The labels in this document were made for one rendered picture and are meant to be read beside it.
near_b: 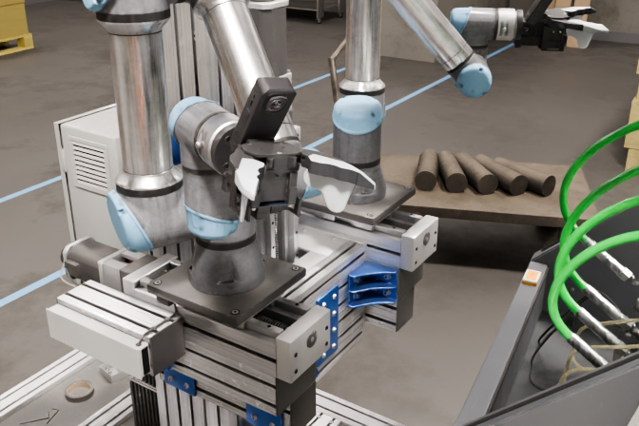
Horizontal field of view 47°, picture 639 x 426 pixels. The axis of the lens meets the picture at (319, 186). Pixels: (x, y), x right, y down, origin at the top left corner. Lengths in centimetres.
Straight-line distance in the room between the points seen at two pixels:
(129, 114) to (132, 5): 18
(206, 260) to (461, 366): 178
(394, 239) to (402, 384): 122
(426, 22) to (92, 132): 78
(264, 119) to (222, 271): 57
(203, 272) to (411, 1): 74
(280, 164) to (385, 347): 227
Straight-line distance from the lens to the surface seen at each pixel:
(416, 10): 166
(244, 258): 138
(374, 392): 284
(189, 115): 100
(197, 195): 103
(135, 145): 125
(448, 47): 168
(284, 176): 85
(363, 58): 182
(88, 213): 184
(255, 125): 86
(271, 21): 150
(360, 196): 175
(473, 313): 334
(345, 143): 172
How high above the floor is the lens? 175
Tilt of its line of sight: 23 degrees down
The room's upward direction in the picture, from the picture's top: straight up
